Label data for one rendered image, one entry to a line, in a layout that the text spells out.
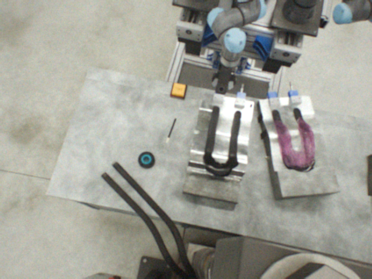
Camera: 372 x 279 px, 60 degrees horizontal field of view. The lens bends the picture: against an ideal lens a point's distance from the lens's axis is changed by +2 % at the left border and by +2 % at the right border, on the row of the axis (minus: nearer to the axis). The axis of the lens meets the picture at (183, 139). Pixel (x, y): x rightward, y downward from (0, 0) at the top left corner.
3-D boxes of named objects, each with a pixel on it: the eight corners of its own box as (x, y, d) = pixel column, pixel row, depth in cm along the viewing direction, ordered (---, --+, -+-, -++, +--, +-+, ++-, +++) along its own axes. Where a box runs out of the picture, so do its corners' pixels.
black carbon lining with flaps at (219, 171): (211, 107, 158) (214, 99, 149) (243, 113, 158) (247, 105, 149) (199, 174, 147) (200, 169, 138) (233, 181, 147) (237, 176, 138)
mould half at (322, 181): (256, 104, 167) (261, 95, 156) (305, 100, 168) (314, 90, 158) (275, 200, 151) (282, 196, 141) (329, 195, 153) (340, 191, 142)
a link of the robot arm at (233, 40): (239, 21, 115) (251, 39, 113) (234, 40, 126) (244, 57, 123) (220, 29, 114) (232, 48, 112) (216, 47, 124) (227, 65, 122)
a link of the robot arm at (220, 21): (229, 13, 128) (242, 35, 125) (204, 24, 126) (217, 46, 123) (232, -1, 120) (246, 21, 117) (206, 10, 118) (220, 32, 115)
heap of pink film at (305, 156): (270, 120, 158) (275, 114, 150) (305, 117, 159) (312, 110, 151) (281, 171, 150) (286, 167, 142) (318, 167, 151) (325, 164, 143)
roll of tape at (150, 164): (149, 172, 154) (148, 170, 151) (135, 163, 155) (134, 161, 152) (158, 158, 156) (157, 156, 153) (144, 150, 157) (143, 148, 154)
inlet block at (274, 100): (263, 86, 167) (265, 81, 162) (272, 85, 167) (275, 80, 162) (267, 108, 163) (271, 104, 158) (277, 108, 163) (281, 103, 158)
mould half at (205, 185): (201, 100, 167) (203, 88, 154) (250, 109, 166) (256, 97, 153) (182, 193, 151) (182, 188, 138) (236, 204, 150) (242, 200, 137)
